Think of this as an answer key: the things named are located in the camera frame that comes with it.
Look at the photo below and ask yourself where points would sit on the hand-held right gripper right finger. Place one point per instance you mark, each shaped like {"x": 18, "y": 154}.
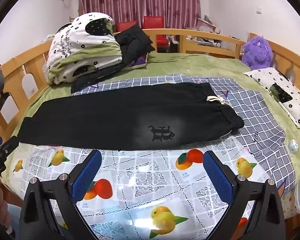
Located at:
{"x": 217, "y": 176}

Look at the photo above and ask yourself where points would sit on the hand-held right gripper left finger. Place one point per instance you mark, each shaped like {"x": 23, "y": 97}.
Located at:
{"x": 88, "y": 175}

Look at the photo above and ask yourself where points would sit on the black pants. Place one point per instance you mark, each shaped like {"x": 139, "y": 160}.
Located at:
{"x": 102, "y": 120}

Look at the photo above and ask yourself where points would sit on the person's blue jeans leg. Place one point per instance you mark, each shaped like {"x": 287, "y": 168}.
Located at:
{"x": 13, "y": 216}

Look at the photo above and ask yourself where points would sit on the fruit print plastic tablecloth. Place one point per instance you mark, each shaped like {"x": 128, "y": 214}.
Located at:
{"x": 145, "y": 175}

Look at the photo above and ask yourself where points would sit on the grey checked blanket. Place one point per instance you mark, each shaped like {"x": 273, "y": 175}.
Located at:
{"x": 252, "y": 110}

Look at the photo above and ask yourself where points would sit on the small white round toy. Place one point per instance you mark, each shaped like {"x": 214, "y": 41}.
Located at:
{"x": 294, "y": 146}

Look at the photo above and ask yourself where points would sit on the white flowered pillow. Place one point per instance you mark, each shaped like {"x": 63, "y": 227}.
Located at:
{"x": 290, "y": 90}

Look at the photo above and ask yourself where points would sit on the green bed sheet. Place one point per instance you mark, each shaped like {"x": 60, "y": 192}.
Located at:
{"x": 190, "y": 65}

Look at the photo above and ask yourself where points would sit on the folded white flowered quilt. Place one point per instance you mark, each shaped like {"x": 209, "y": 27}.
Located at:
{"x": 72, "y": 42}

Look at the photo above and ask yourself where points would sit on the purple cloth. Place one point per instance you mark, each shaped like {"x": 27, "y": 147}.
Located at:
{"x": 140, "y": 61}

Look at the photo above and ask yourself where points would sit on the purple plush toy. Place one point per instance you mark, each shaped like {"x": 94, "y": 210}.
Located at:
{"x": 257, "y": 52}

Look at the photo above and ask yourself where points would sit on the black clothing pile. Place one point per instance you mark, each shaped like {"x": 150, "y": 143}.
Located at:
{"x": 132, "y": 42}

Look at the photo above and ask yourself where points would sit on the pile of cardboard and papers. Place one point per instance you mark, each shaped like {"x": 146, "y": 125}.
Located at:
{"x": 205, "y": 30}

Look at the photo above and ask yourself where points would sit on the red chair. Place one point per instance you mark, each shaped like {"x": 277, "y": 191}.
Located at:
{"x": 126, "y": 26}
{"x": 153, "y": 23}

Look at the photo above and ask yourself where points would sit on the red striped curtain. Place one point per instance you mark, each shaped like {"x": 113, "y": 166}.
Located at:
{"x": 140, "y": 0}

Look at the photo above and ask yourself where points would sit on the wooden bed frame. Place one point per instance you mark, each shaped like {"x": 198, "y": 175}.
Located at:
{"x": 215, "y": 42}

